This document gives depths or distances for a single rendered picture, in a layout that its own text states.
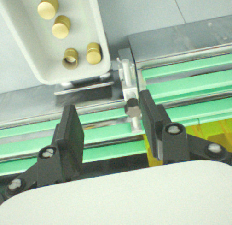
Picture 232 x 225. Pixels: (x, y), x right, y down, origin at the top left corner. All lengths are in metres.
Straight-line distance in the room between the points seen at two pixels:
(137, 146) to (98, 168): 0.18
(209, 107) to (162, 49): 0.15
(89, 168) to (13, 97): 0.30
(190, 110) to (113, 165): 0.30
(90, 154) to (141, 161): 0.18
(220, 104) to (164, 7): 0.25
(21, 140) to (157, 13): 0.43
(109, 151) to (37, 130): 0.18
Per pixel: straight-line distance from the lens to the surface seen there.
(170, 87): 0.37
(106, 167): 0.63
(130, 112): 0.31
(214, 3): 0.56
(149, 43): 0.47
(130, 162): 0.62
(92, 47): 0.48
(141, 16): 0.51
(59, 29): 0.45
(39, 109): 0.53
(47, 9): 0.44
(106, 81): 0.53
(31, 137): 0.51
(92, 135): 0.44
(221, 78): 0.40
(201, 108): 0.44
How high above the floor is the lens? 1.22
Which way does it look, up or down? 45 degrees down
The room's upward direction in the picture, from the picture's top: 174 degrees clockwise
